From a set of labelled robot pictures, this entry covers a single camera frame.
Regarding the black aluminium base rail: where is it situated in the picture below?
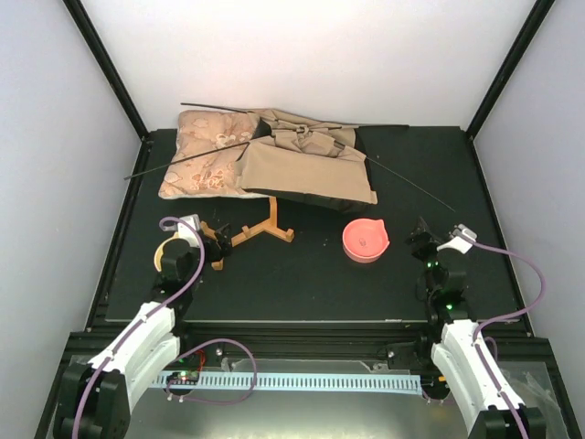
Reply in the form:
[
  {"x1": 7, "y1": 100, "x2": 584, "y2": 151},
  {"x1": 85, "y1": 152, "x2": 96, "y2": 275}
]
[{"x1": 60, "y1": 324, "x2": 556, "y2": 372}]

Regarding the left black frame post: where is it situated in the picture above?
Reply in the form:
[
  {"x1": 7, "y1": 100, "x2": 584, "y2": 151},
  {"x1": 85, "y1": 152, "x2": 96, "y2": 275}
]
[{"x1": 62, "y1": 0, "x2": 149, "y2": 140}]

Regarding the pink pet bowl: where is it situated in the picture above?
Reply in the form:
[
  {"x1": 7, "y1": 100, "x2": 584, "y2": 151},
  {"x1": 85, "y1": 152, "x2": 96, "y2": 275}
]
[{"x1": 342, "y1": 218, "x2": 390, "y2": 263}]

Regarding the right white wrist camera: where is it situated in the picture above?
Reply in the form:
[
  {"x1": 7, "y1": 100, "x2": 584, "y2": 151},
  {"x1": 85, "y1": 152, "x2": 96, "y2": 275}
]
[{"x1": 437, "y1": 224, "x2": 477, "y2": 254}]

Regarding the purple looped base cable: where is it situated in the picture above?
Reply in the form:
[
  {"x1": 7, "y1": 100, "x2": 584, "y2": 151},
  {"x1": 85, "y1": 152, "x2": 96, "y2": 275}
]
[{"x1": 165, "y1": 337, "x2": 258, "y2": 406}]

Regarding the small green circuit board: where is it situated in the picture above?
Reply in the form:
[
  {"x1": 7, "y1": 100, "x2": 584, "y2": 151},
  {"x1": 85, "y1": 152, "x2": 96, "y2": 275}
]
[{"x1": 166, "y1": 370, "x2": 199, "y2": 386}]

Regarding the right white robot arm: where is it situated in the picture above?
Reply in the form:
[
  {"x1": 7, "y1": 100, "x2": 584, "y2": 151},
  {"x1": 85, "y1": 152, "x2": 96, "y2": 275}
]
[{"x1": 406, "y1": 219, "x2": 547, "y2": 438}]

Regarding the black frame post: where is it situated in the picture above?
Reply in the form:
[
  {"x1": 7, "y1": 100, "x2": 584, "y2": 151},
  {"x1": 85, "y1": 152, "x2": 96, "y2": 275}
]
[
  {"x1": 466, "y1": 0, "x2": 556, "y2": 140},
  {"x1": 62, "y1": 0, "x2": 149, "y2": 140}
]

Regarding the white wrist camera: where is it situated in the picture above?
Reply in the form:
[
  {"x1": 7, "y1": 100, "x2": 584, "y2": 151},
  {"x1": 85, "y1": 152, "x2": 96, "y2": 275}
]
[
  {"x1": 437, "y1": 224, "x2": 477, "y2": 254},
  {"x1": 177, "y1": 214, "x2": 201, "y2": 248}
]

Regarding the floral beige cushion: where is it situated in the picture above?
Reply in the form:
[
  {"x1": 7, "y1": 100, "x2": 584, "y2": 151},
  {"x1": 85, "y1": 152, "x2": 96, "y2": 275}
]
[{"x1": 158, "y1": 110, "x2": 260, "y2": 200}]

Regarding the beige fabric pet tent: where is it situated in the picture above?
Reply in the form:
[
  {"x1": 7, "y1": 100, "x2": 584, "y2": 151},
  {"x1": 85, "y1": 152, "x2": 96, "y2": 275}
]
[{"x1": 234, "y1": 109, "x2": 378, "y2": 212}]

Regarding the yellow pet bowl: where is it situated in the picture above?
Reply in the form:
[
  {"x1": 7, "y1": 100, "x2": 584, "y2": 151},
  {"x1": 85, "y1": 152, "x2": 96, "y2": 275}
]
[{"x1": 154, "y1": 232, "x2": 180, "y2": 273}]

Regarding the right black frame post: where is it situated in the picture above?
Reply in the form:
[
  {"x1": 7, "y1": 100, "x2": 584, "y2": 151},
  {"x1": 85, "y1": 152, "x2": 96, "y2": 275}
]
[{"x1": 466, "y1": 0, "x2": 556, "y2": 140}]

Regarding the wooden bowl stand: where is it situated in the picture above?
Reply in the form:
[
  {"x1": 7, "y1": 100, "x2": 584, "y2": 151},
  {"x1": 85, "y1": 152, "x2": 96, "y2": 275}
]
[{"x1": 200, "y1": 197, "x2": 294, "y2": 271}]

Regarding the light blue slotted cable duct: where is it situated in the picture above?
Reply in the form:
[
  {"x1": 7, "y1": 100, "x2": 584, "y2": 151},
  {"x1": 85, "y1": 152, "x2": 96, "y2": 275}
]
[{"x1": 150, "y1": 371, "x2": 422, "y2": 396}]

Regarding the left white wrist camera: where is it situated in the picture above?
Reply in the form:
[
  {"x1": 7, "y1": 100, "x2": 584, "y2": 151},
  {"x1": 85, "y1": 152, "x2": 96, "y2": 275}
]
[{"x1": 177, "y1": 214, "x2": 201, "y2": 248}]

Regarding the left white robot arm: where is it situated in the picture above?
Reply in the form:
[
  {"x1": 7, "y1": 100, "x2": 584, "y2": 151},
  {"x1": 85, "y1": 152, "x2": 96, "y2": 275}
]
[{"x1": 52, "y1": 215, "x2": 218, "y2": 438}]

